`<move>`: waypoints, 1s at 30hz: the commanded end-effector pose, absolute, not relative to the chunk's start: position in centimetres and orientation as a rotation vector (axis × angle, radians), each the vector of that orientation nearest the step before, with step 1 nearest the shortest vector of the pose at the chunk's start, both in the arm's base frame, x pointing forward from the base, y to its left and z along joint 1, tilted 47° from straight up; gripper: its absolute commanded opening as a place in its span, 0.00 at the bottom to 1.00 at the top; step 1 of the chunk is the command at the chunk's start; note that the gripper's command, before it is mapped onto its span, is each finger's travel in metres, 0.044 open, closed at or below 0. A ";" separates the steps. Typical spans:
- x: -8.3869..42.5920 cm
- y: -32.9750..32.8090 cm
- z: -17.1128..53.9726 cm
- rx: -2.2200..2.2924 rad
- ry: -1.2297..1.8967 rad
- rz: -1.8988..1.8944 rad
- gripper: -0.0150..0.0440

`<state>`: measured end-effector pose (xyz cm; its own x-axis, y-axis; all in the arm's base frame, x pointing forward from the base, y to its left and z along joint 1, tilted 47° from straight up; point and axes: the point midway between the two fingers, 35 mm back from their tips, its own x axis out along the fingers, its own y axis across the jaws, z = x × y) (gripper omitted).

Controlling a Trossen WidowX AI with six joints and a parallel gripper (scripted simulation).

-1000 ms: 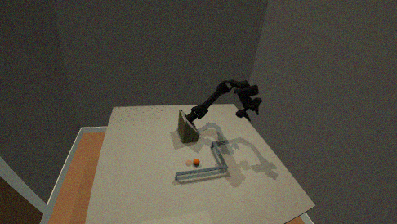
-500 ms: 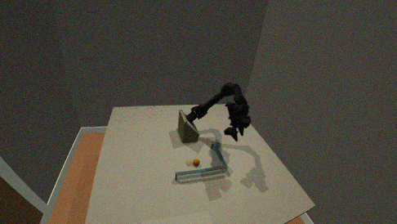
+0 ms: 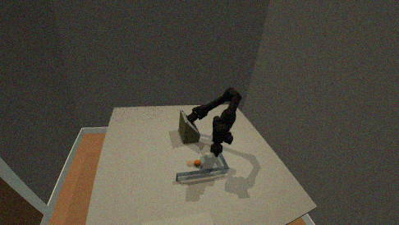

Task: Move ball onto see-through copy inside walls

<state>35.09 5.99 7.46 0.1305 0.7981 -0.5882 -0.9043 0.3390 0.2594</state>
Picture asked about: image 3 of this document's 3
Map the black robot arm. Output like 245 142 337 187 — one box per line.
186 87 241 145

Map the clear l-shaped low wall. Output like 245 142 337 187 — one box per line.
177 153 229 178

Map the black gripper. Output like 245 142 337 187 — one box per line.
210 131 222 157

